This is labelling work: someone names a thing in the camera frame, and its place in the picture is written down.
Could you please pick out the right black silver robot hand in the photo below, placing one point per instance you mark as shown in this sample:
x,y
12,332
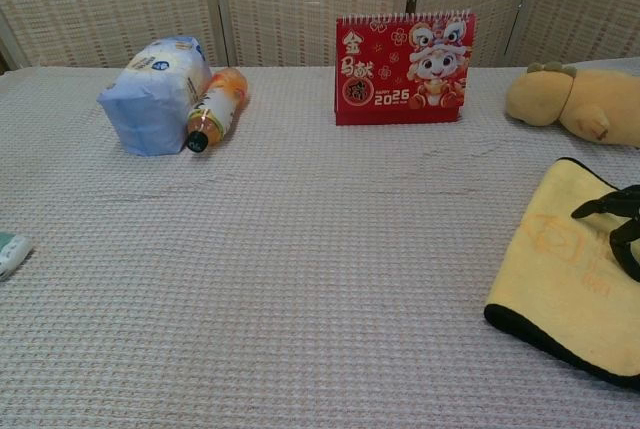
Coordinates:
x,y
617,221

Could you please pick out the grey and yellow towel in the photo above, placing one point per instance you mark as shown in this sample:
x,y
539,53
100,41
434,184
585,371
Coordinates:
x,y
570,269

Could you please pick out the yellow plush toy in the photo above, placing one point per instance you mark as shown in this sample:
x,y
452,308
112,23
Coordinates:
x,y
575,99

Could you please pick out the red desk calendar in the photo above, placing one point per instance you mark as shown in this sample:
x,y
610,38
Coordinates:
x,y
405,71

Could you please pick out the white woven tablecloth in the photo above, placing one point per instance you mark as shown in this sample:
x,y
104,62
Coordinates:
x,y
280,269

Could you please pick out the beige woven folding screen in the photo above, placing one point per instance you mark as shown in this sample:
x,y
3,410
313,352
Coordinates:
x,y
300,4

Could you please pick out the orange drink bottle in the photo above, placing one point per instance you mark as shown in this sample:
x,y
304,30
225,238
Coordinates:
x,y
216,108

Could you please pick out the blue white paper bag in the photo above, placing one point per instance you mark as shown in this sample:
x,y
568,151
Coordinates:
x,y
155,99

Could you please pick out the small green white packet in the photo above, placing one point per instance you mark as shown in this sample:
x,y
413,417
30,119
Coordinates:
x,y
11,254

